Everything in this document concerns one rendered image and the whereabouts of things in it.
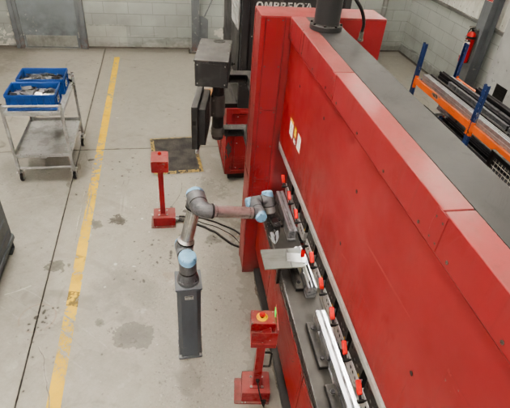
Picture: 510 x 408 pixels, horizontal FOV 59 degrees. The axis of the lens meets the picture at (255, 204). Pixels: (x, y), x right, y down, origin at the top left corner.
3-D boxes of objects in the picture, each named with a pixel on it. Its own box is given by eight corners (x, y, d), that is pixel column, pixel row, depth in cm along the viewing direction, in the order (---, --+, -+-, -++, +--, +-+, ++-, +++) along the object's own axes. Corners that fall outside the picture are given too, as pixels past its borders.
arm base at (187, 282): (177, 289, 296) (176, 278, 290) (176, 272, 308) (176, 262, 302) (200, 286, 299) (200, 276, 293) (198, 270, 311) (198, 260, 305)
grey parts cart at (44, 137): (34, 143, 576) (15, 71, 519) (87, 142, 588) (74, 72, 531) (17, 183, 506) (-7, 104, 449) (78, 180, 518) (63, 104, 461)
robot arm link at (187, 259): (180, 277, 292) (180, 262, 283) (176, 263, 302) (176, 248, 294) (198, 274, 295) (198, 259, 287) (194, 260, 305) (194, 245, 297)
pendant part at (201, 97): (197, 123, 387) (197, 83, 365) (211, 124, 387) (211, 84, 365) (191, 149, 351) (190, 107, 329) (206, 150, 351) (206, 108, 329)
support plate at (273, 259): (260, 250, 300) (260, 249, 300) (298, 248, 305) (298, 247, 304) (264, 269, 286) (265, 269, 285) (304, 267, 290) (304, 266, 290)
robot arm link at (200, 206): (194, 207, 262) (270, 211, 282) (191, 197, 271) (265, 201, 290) (191, 223, 268) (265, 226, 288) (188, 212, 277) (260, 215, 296)
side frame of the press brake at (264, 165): (238, 254, 439) (254, 5, 301) (321, 249, 453) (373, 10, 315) (241, 272, 420) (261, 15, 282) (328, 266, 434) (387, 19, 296)
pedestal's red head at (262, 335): (249, 321, 293) (251, 303, 283) (274, 322, 294) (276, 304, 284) (250, 348, 277) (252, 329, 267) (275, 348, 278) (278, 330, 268)
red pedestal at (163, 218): (151, 216, 476) (146, 148, 426) (175, 215, 480) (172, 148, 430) (150, 228, 460) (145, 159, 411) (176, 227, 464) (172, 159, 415)
